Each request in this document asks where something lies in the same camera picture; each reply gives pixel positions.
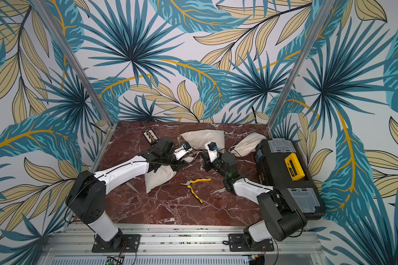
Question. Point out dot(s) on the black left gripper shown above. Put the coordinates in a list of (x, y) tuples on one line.
[(179, 164)]

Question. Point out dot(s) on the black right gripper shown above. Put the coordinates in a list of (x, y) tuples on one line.
[(207, 162)]

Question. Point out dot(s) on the cream cloth bag wall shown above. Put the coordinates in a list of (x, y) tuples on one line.
[(160, 173)]

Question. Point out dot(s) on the cream cloth soil bag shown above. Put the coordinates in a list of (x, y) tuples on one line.
[(198, 139)]

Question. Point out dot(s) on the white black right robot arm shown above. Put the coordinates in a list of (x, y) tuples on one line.
[(281, 215)]

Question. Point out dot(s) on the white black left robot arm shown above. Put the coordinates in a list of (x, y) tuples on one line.
[(87, 198)]

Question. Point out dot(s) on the cream cloth bag back right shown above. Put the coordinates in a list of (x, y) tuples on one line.
[(247, 145)]

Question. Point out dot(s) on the black charger board with leads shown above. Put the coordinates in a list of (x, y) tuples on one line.
[(150, 136)]

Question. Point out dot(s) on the black yellow toolbox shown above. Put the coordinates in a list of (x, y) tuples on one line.
[(280, 165)]

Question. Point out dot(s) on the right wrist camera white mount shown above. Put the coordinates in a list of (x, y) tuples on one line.
[(212, 150)]

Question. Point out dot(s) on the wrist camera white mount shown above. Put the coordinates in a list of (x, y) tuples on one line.
[(212, 150), (180, 152)]

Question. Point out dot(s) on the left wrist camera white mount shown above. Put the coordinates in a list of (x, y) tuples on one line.
[(180, 152)]

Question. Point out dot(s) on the black handled scissors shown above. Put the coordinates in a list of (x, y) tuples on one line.
[(132, 187)]

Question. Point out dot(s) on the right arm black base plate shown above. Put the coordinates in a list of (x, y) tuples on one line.
[(242, 241)]

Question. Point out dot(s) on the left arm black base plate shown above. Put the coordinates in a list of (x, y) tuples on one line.
[(125, 243)]

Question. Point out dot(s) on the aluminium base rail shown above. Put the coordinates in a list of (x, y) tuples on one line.
[(180, 245)]

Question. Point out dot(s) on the right aluminium frame post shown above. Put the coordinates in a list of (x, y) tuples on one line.
[(303, 53)]

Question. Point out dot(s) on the aluminium frame post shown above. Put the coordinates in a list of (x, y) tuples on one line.
[(48, 19), (303, 53)]

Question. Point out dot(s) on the left aluminium frame post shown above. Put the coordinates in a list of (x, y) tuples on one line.
[(48, 19)]

